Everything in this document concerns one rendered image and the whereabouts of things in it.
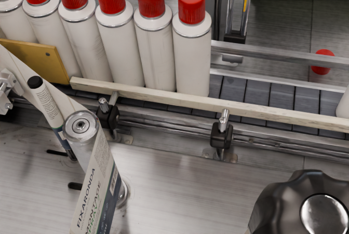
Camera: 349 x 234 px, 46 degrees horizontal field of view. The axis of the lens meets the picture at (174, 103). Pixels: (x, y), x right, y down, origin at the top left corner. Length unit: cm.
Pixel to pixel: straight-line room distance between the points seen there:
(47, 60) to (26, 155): 15
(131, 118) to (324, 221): 45
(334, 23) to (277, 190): 63
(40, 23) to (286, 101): 38
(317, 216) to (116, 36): 38
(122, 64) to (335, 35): 43
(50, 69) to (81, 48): 8
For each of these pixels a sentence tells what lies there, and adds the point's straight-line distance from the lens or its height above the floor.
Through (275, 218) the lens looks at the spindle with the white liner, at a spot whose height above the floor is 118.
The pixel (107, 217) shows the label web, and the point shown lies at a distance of 51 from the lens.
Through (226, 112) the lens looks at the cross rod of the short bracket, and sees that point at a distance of 61.
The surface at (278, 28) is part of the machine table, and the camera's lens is 84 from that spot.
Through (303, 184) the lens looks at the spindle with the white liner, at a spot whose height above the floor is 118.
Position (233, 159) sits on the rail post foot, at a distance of 66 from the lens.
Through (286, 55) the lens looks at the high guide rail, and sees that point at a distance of 62.
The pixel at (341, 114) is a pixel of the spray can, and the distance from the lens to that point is 65.
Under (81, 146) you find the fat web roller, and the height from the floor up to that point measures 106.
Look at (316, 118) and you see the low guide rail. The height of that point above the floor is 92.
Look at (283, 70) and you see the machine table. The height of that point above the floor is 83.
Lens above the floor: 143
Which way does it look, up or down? 56 degrees down
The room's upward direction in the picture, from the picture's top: 5 degrees counter-clockwise
